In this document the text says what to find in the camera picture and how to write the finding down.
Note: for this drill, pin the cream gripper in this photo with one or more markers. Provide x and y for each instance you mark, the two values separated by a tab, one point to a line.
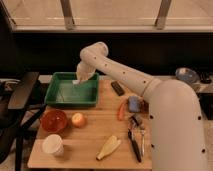
84	71

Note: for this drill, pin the small grey towel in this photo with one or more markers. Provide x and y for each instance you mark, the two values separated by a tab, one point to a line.
76	82

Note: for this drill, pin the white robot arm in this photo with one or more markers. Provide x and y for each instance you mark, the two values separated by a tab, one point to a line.
176	123

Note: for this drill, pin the green plastic tray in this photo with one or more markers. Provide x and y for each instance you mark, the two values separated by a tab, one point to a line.
62	93

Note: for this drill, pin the black rectangular bar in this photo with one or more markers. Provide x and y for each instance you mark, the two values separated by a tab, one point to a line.
117	88

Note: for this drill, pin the red yellow apple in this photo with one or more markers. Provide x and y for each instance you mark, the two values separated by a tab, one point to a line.
78	120

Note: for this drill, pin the orange carrot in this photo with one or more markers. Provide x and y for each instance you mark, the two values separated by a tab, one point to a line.
121	110

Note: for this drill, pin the orange plastic bowl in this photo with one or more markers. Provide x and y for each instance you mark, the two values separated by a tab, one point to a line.
54	121

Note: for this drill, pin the blue sponge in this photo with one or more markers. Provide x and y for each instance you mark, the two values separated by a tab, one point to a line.
134	104

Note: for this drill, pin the wooden board table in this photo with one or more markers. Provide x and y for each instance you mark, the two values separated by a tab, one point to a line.
81	145

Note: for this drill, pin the white paper cup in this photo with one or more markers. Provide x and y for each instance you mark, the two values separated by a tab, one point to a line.
53	145

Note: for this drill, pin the grey blue round object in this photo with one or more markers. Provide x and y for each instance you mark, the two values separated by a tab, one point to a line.
186	75

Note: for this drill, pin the black handled tongs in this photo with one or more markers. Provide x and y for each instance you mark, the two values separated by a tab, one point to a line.
136	135

